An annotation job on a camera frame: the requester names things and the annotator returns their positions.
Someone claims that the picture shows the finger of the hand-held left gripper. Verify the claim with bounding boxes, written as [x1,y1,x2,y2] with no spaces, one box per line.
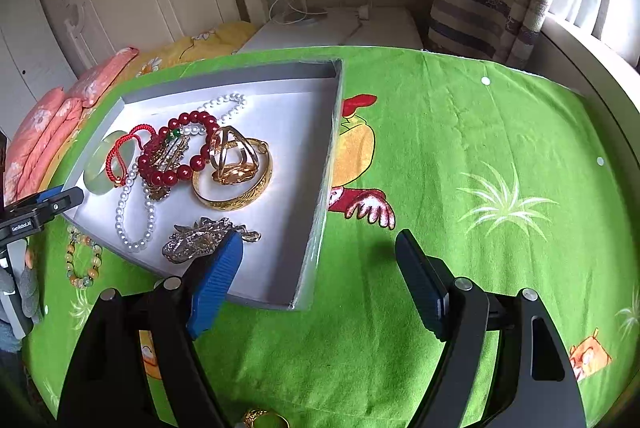
[32,186,85,221]

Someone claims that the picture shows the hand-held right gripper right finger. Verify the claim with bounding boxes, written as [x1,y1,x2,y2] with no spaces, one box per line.
[395,229,587,428]

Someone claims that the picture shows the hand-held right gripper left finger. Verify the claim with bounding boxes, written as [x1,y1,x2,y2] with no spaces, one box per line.
[57,230,245,428]

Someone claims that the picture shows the enamel flower brooch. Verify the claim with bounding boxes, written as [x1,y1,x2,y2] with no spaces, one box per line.
[161,217,262,265]

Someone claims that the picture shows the white pearl necklace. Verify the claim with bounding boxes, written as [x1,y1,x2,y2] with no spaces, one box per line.
[115,93,248,254]

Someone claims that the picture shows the red string bracelet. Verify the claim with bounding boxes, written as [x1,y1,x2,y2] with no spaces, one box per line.
[109,124,153,186]

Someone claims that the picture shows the gold bangle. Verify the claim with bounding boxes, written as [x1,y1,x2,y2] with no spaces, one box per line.
[191,138,274,211]

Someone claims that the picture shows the grey cardboard box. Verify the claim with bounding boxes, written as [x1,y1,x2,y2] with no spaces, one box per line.
[60,57,346,311]

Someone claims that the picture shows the red bead bracelet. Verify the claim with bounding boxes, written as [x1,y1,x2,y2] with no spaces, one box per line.
[136,109,221,186]

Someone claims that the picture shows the person's left hand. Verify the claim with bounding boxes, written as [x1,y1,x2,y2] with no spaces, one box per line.
[0,248,43,324]

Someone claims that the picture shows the pale green jade bangle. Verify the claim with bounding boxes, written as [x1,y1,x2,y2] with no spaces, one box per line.
[82,130,138,195]

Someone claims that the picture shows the pink folded quilt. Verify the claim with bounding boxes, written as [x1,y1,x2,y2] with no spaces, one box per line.
[5,85,83,204]

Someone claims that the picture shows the pink floral pillow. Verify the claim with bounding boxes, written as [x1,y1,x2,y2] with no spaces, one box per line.
[67,47,141,109]

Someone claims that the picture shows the green printed blanket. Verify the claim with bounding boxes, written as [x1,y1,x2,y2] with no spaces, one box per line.
[22,45,640,428]

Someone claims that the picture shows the white wardrobe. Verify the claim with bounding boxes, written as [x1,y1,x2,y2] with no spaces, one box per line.
[0,0,76,136]

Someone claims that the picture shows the yellow floral cloth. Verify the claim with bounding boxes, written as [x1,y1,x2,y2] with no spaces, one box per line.
[135,22,258,79]

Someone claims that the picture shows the white window sill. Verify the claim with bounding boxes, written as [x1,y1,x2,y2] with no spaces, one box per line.
[537,15,640,119]

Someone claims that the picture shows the multicoloured bead bracelet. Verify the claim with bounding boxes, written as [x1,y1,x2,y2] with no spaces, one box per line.
[65,225,104,290]

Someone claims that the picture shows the gold ring with green stone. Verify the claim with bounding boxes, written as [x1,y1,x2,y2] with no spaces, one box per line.
[243,408,289,428]

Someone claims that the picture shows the white cable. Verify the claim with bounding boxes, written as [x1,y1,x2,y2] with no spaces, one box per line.
[270,0,311,25]

